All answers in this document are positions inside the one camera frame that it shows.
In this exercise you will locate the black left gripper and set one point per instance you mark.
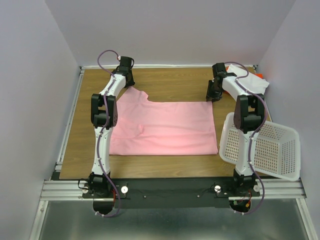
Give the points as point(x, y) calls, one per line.
point(131, 82)

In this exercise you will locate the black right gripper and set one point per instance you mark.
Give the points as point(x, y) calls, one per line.
point(213, 97)

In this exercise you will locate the pink t shirt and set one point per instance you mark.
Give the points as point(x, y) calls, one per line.
point(148, 128)

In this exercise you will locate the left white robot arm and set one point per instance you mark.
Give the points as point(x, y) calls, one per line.
point(104, 117)

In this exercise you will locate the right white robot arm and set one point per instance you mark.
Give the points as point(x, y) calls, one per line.
point(248, 118)

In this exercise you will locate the white folded t shirt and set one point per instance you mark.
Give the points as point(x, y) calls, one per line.
point(255, 80)

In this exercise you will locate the orange folded t shirt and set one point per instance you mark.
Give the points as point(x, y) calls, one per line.
point(260, 75)

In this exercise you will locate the white plastic laundry basket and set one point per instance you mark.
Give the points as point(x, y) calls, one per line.
point(277, 149)

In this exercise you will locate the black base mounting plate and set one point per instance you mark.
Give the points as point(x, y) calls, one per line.
point(168, 193)

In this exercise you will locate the aluminium frame rail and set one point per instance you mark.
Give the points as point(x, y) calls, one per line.
point(67, 190)

